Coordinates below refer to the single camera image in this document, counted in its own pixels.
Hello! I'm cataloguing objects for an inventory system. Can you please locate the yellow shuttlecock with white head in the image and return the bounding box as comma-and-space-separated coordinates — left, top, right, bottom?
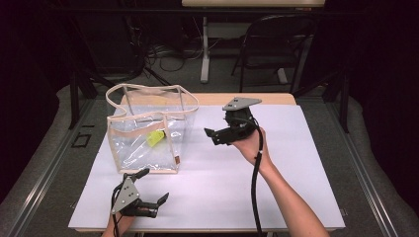
145, 129, 166, 148

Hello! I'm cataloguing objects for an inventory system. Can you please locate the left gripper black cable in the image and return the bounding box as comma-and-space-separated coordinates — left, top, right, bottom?
110, 183, 122, 237

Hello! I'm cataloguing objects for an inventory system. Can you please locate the white table sheet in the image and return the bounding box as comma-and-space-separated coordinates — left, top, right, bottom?
67, 104, 346, 231

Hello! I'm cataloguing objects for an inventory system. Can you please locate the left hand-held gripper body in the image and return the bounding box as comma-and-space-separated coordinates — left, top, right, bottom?
111, 173, 159, 219

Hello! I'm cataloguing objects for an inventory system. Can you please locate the bundle of floor cables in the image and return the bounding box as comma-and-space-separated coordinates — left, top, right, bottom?
144, 31, 207, 73

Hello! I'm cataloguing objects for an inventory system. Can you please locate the black folding chair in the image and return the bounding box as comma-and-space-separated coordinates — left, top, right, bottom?
230, 13, 318, 95

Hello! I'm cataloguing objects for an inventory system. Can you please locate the white-legged desk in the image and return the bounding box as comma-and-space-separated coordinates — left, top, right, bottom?
181, 0, 326, 85

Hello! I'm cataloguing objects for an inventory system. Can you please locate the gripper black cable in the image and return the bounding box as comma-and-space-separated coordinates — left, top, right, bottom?
110, 183, 122, 237
241, 117, 267, 237

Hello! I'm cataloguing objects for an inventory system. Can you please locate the person's right hand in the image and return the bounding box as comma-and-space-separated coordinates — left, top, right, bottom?
230, 126, 275, 172

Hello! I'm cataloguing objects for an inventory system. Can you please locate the transparent bag with beige trim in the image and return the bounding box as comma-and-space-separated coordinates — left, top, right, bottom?
105, 83, 201, 175

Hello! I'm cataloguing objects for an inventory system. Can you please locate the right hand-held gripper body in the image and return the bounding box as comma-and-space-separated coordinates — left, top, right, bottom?
221, 96, 262, 146

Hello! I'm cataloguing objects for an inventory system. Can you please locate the black floor outlet frame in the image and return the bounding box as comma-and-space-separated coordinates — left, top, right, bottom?
70, 131, 93, 149

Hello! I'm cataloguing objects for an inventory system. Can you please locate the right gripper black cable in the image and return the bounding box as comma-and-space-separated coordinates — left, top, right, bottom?
241, 117, 267, 237

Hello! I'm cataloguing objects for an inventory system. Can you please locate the black metal stand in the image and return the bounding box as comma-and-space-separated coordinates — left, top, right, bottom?
322, 63, 351, 134
65, 9, 100, 130

